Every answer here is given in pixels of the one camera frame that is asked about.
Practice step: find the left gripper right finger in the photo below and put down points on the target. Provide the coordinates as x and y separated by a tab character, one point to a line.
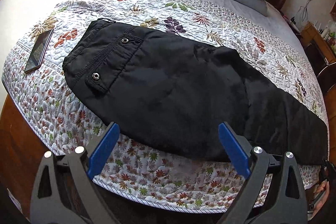
273	190

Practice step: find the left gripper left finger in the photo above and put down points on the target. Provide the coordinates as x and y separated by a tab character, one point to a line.
49	201

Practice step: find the black pants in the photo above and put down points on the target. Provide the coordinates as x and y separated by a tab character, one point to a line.
172	93

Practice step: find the person's right hand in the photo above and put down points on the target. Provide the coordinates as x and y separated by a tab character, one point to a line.
320	195

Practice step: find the floral quilted bedspread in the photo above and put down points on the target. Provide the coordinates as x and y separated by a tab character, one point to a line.
143	174

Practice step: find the black smartphone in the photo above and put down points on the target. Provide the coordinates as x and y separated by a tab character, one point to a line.
37	54

